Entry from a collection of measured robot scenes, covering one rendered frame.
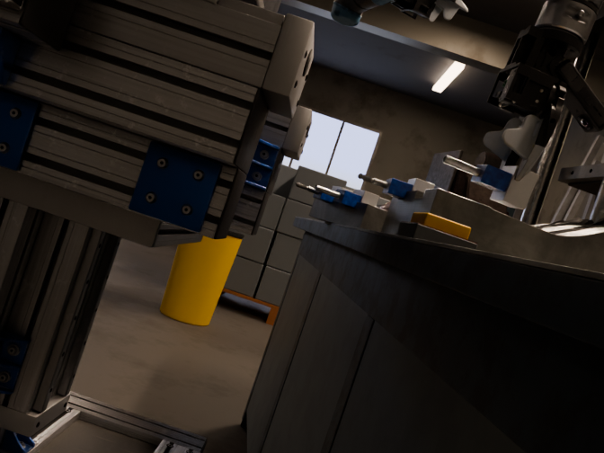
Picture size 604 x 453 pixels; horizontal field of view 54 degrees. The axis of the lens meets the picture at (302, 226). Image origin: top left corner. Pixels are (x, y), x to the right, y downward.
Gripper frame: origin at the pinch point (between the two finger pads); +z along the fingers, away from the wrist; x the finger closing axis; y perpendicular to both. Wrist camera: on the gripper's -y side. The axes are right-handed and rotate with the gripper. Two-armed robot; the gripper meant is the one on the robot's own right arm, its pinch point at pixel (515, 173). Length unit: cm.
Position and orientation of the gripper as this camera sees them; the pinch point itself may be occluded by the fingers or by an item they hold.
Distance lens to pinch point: 93.3
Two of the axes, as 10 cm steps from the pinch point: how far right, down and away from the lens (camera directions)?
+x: 0.7, 1.0, -9.9
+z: -3.7, 9.3, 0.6
